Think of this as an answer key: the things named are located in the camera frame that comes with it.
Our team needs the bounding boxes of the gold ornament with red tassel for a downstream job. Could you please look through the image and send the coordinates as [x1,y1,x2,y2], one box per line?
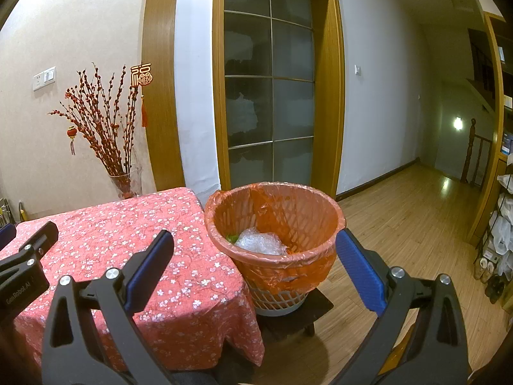
[130,62,154,128]

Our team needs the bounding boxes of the wooden stair railing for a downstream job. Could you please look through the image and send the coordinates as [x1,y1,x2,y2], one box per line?
[460,118,493,187]

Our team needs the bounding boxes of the red berry branches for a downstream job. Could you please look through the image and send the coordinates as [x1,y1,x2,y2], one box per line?
[48,63,141,175]

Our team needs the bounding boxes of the dark wooden stool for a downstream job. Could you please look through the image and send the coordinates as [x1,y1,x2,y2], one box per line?
[256,289,334,338]

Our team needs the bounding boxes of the pair of light slippers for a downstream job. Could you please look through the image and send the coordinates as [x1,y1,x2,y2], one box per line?
[473,257,500,284]

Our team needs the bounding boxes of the wooden wall panel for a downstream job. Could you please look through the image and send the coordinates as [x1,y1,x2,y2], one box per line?
[141,0,186,193]

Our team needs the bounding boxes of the red floral tablecloth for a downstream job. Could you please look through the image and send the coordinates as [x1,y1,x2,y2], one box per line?
[0,186,265,373]

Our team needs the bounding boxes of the glass vase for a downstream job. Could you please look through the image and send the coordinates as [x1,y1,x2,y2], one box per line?
[109,166,143,200]

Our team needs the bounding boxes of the shoe rack with shoes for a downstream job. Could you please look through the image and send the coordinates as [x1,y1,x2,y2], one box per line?
[491,172,513,256]

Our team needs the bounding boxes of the pair of dark shoes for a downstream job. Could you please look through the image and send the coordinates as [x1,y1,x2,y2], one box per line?
[485,275,510,304]

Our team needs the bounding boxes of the clear plastic bag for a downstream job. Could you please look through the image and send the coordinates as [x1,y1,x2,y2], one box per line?
[234,227,290,256]

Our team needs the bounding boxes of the wooden door frame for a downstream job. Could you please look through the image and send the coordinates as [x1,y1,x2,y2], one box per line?
[212,0,346,201]

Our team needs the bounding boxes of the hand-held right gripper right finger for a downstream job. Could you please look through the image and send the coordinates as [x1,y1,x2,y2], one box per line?
[336,228,470,385]

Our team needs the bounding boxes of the dark wooden staircase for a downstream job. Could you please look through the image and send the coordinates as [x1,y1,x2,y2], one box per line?
[465,28,506,115]

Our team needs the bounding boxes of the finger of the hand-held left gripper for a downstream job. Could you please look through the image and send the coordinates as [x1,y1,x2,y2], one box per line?
[20,221,59,255]
[0,224,17,251]

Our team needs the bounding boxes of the wooden shelf unit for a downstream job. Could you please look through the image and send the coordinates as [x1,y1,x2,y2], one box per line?
[467,10,513,245]

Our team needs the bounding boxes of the frosted glass door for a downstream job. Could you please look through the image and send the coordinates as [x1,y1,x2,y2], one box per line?
[223,0,315,191]

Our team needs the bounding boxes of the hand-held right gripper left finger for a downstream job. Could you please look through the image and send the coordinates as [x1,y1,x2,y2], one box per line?
[42,229,175,385]

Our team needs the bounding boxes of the wastebasket with orange liner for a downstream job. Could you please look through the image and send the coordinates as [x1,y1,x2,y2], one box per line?
[204,182,346,317]

